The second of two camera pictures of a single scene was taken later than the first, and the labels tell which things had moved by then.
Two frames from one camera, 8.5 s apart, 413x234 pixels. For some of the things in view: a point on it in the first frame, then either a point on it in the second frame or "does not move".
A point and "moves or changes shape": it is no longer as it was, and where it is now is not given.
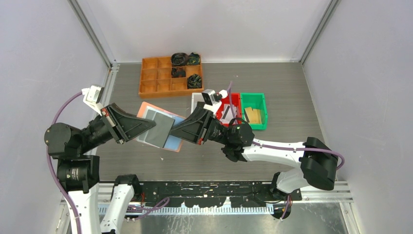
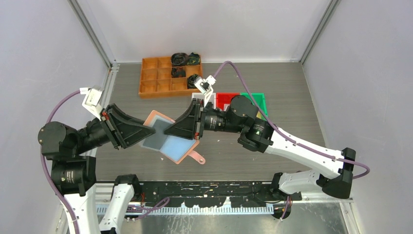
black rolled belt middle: (178, 72) does not move
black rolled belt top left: (179, 59) does not move
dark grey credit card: (157, 135) moves or changes shape
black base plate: (214, 194) does not move
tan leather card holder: (159, 135) moves or changes shape
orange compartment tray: (159, 78) does not move
